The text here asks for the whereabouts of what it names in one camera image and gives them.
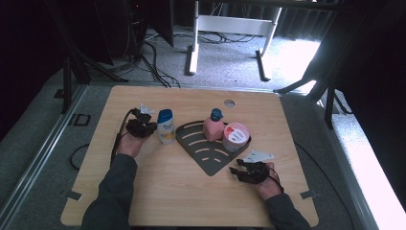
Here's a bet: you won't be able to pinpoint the right hand-held gripper cable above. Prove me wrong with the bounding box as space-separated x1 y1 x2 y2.
267 172 285 195

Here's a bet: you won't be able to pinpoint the white desk frame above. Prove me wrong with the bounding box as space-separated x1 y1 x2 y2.
185 0 283 82

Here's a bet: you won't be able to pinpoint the person's right hand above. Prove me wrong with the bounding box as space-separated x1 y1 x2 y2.
253 161 285 201

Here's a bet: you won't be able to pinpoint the left hand-held gripper cable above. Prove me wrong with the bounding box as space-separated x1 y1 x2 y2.
109 107 136 168

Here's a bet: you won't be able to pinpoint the metal floor rail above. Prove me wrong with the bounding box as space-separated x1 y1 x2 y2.
314 99 381 230
0 84 88 222

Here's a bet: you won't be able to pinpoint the black cable loop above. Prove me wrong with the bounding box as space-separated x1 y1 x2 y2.
69 143 91 171

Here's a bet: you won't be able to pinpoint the hand-held gripper cable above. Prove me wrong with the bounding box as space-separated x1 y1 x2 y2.
109 107 136 168
267 172 285 195

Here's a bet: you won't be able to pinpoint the dark computer tower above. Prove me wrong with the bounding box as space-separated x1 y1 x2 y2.
92 0 148 62

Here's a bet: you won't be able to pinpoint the pink pump bottle blue cap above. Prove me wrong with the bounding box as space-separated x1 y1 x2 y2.
203 107 226 143

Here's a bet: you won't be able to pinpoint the bundle of black floor cables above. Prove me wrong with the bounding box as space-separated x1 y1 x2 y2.
140 40 182 89

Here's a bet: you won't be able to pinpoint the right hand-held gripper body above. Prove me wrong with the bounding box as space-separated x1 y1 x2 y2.
242 149 276 185

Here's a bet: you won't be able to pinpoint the dark curtain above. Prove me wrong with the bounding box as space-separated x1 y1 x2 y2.
275 6 337 42

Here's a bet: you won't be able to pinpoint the pink round tub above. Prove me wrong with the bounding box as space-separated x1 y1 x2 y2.
222 122 251 153

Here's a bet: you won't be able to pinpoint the person's left hand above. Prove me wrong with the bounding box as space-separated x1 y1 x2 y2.
116 128 151 159

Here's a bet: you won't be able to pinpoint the black rectangular floor bracket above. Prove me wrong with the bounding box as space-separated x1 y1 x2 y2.
73 112 92 127

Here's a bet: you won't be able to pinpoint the long black floor cable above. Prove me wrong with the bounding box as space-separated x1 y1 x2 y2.
294 142 356 230

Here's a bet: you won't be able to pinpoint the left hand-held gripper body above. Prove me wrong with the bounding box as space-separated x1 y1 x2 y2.
125 103 156 139

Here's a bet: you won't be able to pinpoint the black corner shelf rack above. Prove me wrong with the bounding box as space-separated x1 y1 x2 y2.
175 120 253 177

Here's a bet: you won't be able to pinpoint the white shampoo bottle blue cap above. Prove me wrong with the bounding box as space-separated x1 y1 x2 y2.
156 108 177 146

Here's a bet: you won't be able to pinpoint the black metal stand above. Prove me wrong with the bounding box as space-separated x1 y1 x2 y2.
273 0 352 130
44 0 129 115

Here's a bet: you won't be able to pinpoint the cables under white desk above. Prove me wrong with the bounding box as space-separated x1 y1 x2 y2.
197 30 257 45

